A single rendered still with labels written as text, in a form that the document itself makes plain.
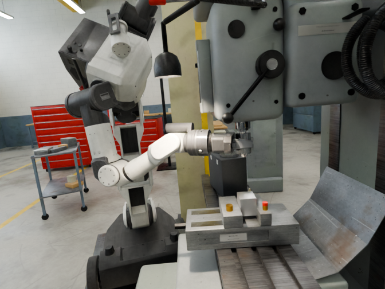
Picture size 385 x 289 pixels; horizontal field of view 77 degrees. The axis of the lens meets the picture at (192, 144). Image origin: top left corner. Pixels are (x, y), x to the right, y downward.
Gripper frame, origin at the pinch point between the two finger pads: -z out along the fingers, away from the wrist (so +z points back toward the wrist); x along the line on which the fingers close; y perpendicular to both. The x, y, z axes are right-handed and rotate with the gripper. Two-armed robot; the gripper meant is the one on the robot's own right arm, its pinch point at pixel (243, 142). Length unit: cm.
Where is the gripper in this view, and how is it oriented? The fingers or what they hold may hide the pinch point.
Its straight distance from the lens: 79.5
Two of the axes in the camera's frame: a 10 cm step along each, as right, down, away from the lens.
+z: -9.6, 0.1, 2.8
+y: 0.7, 9.8, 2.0
